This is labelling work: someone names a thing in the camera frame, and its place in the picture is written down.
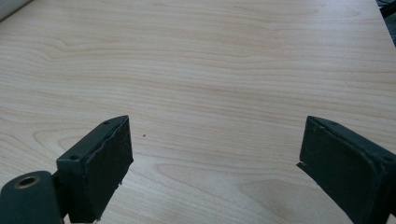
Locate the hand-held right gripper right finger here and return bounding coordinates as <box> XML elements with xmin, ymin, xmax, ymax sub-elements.
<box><xmin>296</xmin><ymin>115</ymin><xmax>396</xmax><ymax>224</ymax></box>

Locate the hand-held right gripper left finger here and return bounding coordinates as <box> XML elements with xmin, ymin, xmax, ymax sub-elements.
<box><xmin>55</xmin><ymin>115</ymin><xmax>134</xmax><ymax>224</ymax></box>

